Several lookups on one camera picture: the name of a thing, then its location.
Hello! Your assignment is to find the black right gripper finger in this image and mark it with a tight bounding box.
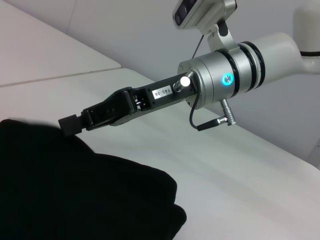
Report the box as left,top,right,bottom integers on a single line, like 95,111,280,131
57,86,133,138

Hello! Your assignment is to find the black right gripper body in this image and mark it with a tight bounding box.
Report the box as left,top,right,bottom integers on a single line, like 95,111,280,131
109,71,199,128

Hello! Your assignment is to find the black t-shirt with white print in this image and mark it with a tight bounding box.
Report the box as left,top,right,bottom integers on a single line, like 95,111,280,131
0,118,188,240

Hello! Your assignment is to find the thin grey right camera cable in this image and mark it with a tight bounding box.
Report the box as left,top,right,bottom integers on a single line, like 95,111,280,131
191,34,204,60

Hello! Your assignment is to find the silver right camera mount bracket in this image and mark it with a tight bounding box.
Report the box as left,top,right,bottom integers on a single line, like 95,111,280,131
206,20,240,54

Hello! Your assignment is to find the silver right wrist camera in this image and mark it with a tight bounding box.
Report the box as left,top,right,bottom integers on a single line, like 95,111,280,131
172,0,239,30

